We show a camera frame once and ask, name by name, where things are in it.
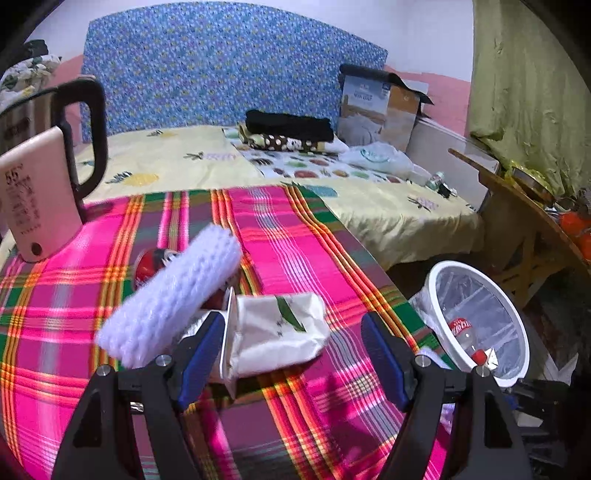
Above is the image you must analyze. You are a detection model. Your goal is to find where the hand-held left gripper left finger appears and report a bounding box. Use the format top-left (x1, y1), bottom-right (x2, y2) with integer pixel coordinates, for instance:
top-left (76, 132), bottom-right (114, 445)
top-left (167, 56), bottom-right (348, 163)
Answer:
top-left (51, 311), bottom-right (227, 480)

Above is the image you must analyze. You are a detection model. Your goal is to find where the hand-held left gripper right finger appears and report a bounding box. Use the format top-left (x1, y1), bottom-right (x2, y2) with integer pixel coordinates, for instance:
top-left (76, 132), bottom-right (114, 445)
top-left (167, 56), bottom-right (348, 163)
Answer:
top-left (361, 311), bottom-right (534, 480)

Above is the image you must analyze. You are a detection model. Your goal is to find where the white round trash bin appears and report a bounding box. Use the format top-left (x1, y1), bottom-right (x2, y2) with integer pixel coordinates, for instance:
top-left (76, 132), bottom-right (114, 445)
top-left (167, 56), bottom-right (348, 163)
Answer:
top-left (409, 260), bottom-right (531, 388)

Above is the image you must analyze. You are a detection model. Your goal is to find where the white foam fruit net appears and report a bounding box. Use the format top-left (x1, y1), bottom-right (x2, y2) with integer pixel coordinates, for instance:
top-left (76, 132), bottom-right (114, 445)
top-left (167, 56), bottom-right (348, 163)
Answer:
top-left (95, 224), bottom-right (243, 370)

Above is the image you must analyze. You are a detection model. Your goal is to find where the clear plastic cola bottle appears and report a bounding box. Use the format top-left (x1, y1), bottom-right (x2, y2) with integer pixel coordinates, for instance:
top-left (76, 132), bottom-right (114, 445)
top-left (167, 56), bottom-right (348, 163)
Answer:
top-left (448, 318), bottom-right (490, 365)

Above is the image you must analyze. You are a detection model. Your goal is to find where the red drink can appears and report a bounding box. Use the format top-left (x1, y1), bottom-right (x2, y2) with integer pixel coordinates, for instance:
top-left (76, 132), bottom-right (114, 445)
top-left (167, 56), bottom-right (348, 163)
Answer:
top-left (134, 248), bottom-right (241, 310)

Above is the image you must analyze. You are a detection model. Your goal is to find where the clear plastic bin liner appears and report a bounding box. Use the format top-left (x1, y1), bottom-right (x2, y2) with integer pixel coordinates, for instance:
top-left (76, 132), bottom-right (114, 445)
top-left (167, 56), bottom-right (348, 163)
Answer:
top-left (436, 272), bottom-right (525, 374)

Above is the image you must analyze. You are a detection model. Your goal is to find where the yellow pineapple bed sheet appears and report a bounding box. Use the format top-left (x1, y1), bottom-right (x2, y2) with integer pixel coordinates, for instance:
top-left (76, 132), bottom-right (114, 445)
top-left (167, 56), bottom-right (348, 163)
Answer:
top-left (0, 124), bottom-right (485, 271)

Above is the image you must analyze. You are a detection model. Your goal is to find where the pink green plaid tablecloth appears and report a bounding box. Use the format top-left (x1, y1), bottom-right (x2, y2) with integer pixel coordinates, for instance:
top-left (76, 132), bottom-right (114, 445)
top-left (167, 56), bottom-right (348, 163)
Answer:
top-left (0, 185), bottom-right (455, 480)

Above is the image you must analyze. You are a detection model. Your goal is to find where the small bottle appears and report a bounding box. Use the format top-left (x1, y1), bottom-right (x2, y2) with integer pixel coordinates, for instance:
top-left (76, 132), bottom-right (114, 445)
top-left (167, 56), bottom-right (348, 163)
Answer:
top-left (425, 171), bottom-right (458, 197)

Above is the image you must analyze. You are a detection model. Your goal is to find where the wooden folding table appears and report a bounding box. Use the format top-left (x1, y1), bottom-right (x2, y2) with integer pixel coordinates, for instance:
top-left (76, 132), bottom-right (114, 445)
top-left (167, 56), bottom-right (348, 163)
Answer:
top-left (448, 148), bottom-right (591, 310)

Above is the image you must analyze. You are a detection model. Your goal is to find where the white plastic bag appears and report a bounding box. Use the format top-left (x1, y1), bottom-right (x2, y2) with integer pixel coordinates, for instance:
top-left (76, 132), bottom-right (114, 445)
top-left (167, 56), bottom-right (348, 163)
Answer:
top-left (339, 142), bottom-right (414, 178)

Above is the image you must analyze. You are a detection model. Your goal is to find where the white fruit print cloth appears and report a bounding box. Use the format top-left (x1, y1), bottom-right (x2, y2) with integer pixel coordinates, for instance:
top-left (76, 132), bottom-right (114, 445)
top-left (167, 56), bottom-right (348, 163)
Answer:
top-left (224, 127), bottom-right (432, 185)

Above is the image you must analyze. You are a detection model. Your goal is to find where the white cabinet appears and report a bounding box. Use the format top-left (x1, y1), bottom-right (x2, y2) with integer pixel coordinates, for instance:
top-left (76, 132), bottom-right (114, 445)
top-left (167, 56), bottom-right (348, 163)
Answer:
top-left (406, 115), bottom-right (502, 213)

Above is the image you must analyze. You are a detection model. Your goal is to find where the gold metal tray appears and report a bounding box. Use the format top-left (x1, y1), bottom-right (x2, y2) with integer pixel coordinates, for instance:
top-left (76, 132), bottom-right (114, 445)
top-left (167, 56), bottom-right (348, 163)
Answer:
top-left (508, 166), bottom-right (555, 204)

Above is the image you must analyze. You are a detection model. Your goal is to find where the brown polka dot cloth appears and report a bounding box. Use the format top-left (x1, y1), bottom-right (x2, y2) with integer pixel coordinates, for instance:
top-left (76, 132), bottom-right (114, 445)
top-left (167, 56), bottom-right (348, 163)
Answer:
top-left (238, 124), bottom-right (347, 153)

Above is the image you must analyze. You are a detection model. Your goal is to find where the steel electric kettle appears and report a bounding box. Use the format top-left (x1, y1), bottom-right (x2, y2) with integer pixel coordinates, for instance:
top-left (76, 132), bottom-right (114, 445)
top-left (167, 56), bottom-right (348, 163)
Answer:
top-left (0, 78), bottom-right (109, 264)

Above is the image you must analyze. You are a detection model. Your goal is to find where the open cardboard box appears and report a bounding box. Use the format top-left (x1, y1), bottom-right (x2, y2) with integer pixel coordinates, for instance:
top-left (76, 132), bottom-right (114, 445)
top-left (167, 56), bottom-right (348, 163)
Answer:
top-left (337, 64), bottom-right (435, 153)

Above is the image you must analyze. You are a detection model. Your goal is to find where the folded black clothing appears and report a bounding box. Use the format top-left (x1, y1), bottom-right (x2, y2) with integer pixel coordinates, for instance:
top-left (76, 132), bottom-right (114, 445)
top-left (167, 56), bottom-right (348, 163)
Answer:
top-left (245, 109), bottom-right (334, 143)

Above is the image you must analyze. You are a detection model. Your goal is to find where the blue floral mattress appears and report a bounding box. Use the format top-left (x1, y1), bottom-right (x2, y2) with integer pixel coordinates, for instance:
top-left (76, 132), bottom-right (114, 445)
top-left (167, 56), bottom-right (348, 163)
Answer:
top-left (81, 7), bottom-right (389, 141)

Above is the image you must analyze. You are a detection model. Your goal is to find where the green curtain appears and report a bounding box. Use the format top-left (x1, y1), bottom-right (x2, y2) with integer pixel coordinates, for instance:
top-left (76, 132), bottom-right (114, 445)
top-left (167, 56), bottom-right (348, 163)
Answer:
top-left (468, 0), bottom-right (591, 195)

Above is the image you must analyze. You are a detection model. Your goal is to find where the pineapple print bedding pile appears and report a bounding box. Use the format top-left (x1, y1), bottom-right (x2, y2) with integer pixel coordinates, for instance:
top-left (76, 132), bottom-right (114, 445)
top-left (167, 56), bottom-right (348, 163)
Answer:
top-left (0, 53), bottom-right (63, 107)

